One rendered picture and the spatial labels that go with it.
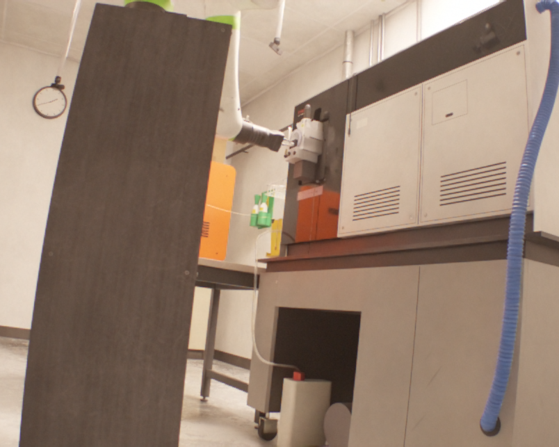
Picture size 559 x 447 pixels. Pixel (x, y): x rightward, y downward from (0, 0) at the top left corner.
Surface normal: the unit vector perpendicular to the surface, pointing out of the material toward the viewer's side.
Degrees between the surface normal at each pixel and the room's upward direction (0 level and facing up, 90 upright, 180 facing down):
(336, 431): 90
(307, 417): 90
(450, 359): 90
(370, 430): 90
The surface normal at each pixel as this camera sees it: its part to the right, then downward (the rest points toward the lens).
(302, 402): 0.52, -0.11
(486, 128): -0.84, -0.18
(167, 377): 0.23, -0.15
